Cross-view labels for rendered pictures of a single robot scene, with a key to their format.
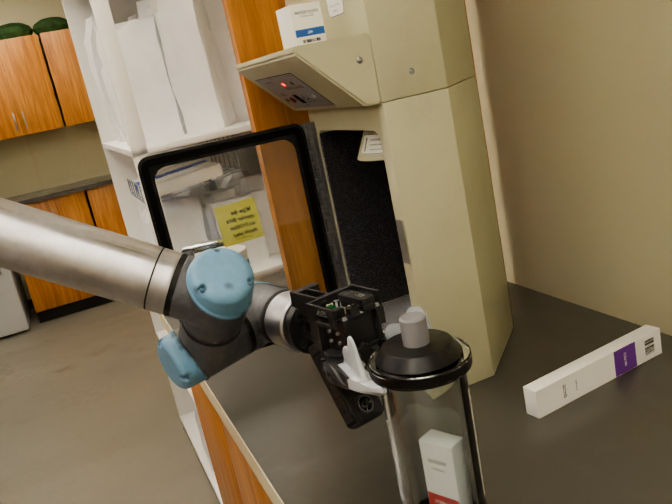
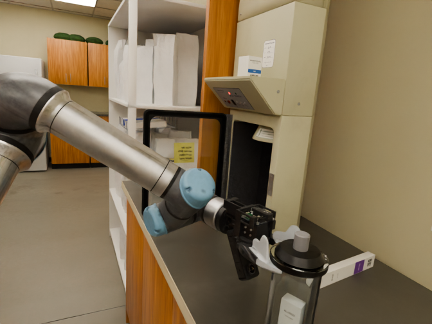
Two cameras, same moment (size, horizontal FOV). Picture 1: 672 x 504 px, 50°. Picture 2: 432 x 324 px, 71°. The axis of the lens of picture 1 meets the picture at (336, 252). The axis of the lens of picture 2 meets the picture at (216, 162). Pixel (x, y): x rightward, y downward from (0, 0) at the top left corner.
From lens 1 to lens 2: 0.25 m
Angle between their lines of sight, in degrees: 6
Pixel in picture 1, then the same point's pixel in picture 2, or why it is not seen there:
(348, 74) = (271, 96)
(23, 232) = (96, 132)
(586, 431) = (344, 302)
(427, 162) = (292, 149)
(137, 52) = (141, 61)
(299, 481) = (195, 296)
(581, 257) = (333, 209)
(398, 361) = (293, 258)
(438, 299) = (279, 216)
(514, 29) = (329, 98)
